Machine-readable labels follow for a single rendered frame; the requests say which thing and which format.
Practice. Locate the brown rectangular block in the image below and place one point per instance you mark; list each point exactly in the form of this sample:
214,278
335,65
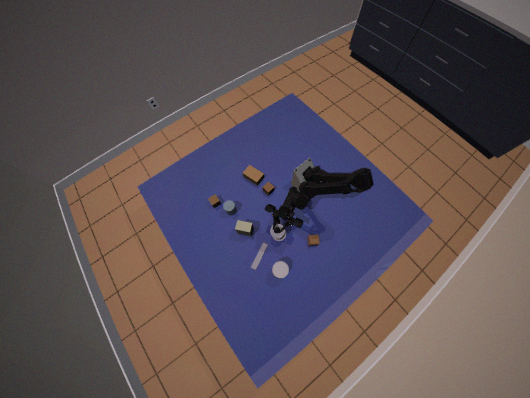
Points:
253,175

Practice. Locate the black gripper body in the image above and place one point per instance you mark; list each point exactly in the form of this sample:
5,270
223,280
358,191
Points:
297,222

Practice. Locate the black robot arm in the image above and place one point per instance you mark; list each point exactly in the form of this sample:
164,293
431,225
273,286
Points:
324,183

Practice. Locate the small brown block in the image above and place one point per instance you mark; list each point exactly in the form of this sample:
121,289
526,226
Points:
268,188
214,201
313,240

